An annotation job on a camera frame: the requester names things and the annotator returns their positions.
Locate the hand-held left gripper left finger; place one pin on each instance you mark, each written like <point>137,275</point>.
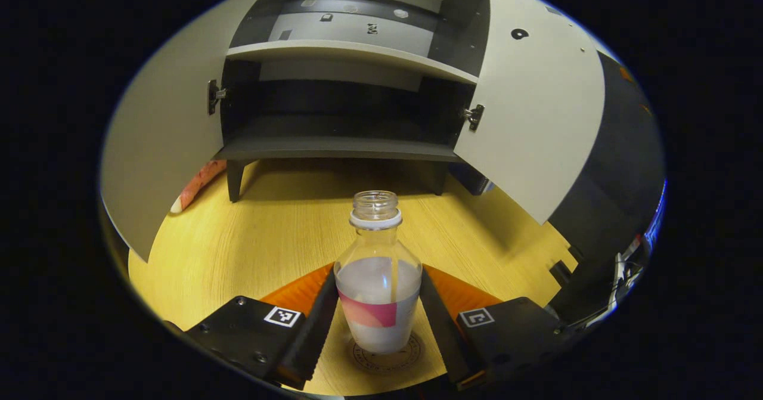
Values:
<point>310,340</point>

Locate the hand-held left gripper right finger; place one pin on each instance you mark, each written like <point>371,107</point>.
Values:
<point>444,340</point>

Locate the round printed coaster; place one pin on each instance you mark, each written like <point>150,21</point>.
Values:
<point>381,364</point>

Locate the clear bottle with pink label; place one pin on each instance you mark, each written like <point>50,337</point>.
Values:
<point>375,281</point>

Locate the white and grey cabinet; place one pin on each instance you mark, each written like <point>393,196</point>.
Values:
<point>334,146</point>

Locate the white cabinet door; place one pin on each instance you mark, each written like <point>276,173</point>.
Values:
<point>161,126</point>
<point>536,108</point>

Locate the metal door hinge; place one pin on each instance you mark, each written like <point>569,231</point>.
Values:
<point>213,96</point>
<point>474,117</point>

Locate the pink orange object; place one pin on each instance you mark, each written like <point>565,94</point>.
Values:
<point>197,186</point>

